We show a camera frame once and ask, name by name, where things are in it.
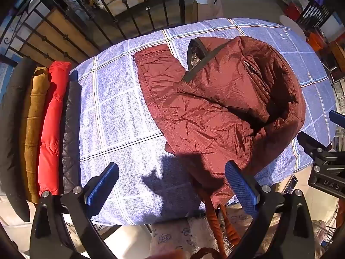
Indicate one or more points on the black slatted chair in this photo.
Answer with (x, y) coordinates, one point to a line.
(314, 12)

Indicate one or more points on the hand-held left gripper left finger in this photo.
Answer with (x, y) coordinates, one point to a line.
(103, 183)

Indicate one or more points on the folded brown jacket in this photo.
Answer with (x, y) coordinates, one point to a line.
(33, 129)

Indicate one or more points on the black iron railing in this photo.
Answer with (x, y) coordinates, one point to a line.
(181, 0)

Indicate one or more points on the folded red puffer jacket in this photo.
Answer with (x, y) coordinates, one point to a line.
(51, 129)

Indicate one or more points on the blue checked sheet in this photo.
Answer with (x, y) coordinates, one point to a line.
(116, 113)

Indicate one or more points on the brown paper bag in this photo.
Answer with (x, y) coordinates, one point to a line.
(207, 12)

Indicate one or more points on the cream fuzzy printed garment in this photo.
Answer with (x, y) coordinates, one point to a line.
(172, 237)

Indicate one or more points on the smartphone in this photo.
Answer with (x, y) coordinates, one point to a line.
(292, 184)

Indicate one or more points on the red chair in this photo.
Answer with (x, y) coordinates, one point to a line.
(292, 12)

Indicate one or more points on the orange box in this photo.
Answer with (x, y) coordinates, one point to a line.
(316, 41)

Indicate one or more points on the folded grey quilted jacket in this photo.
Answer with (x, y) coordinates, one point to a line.
(71, 140)

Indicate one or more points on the maroon puffer jacket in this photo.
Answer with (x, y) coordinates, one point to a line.
(215, 108)

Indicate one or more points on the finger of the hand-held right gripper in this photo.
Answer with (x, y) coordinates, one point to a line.
(314, 145)
(338, 118)

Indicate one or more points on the folded black jacket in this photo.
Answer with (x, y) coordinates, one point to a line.
(13, 140)

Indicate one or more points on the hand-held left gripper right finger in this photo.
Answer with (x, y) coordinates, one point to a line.
(241, 191)

